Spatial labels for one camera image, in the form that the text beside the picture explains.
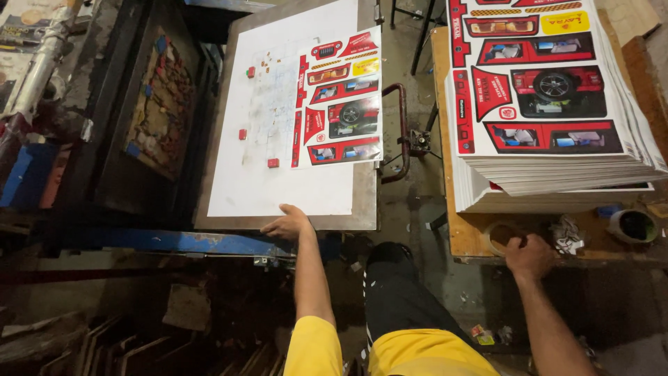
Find person's right hand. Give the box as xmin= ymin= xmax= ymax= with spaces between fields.
xmin=504 ymin=233 xmax=556 ymax=281

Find person's left hand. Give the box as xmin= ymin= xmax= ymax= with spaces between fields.
xmin=260 ymin=204 xmax=315 ymax=241

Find brown tape roll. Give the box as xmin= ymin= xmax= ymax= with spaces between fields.
xmin=482 ymin=221 xmax=523 ymax=258

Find wooden work table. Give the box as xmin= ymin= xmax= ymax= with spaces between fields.
xmin=431 ymin=9 xmax=668 ymax=267

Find crumpled paper scrap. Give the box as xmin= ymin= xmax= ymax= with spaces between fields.
xmin=548 ymin=214 xmax=585 ymax=256

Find red and yellow floor scraps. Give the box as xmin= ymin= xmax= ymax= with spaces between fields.
xmin=470 ymin=324 xmax=496 ymax=346

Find small round ink tin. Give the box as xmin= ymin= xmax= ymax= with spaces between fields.
xmin=607 ymin=209 xmax=659 ymax=244

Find person's black trouser leg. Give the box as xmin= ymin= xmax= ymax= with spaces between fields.
xmin=364 ymin=241 xmax=473 ymax=352

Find person's yellow shirt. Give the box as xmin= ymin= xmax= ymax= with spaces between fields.
xmin=283 ymin=315 xmax=501 ymax=376

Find stack of printed carton sheets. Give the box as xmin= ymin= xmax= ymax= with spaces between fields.
xmin=444 ymin=0 xmax=668 ymax=214

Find grey metal platen plate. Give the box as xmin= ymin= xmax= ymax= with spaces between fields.
xmin=193 ymin=0 xmax=383 ymax=232

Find brown wooden board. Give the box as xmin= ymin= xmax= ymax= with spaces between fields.
xmin=621 ymin=36 xmax=668 ymax=163

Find red printed carton sheet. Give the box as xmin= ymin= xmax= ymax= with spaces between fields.
xmin=290 ymin=25 xmax=384 ymax=170

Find white backing sheet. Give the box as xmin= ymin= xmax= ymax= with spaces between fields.
xmin=207 ymin=0 xmax=360 ymax=218

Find wooden cutting die board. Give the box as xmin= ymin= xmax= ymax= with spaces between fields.
xmin=124 ymin=31 xmax=197 ymax=182

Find heap of metal frames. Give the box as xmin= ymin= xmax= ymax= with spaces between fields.
xmin=0 ymin=312 xmax=285 ymax=376

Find foil wrapped pipe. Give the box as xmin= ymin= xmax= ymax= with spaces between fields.
xmin=9 ymin=0 xmax=84 ymax=122

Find small black clamp bracket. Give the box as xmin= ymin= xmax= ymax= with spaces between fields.
xmin=409 ymin=129 xmax=433 ymax=156

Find red bent metal handle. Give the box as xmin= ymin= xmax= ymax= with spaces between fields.
xmin=380 ymin=83 xmax=411 ymax=185

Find black metal stool frame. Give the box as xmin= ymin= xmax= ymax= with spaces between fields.
xmin=389 ymin=0 xmax=445 ymax=77

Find blue machine frame bar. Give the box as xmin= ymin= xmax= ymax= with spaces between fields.
xmin=63 ymin=226 xmax=342 ymax=260

